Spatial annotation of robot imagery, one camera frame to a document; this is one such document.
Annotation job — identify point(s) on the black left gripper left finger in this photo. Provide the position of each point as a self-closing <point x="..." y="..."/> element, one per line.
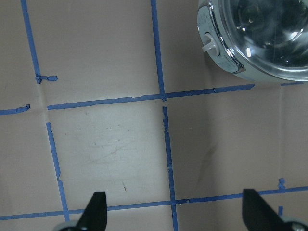
<point x="94" y="217"/>

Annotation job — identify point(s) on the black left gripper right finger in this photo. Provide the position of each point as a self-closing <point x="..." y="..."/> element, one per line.
<point x="258" y="215"/>

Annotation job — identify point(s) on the pale green cooking pot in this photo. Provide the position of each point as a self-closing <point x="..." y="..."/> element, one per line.
<point x="211" y="48"/>

